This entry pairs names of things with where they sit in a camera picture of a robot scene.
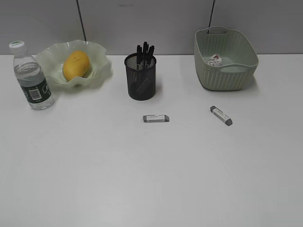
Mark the grey eraser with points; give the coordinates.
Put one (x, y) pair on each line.
(221, 115)
(155, 118)
(143, 87)

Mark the black marker pen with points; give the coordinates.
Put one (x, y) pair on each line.
(149, 56)
(139, 56)
(145, 54)

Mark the waste paper ball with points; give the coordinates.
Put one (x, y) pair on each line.
(215, 60)

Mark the yellow mango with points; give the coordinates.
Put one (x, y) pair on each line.
(76, 65)

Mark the clear water bottle green label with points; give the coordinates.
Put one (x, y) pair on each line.
(30, 77)

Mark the black mesh pen holder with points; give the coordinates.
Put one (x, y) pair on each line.
(136, 77)

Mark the pale green woven basket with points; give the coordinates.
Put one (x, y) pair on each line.
(239, 59)

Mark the pale green wavy plate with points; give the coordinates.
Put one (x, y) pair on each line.
(53, 58)

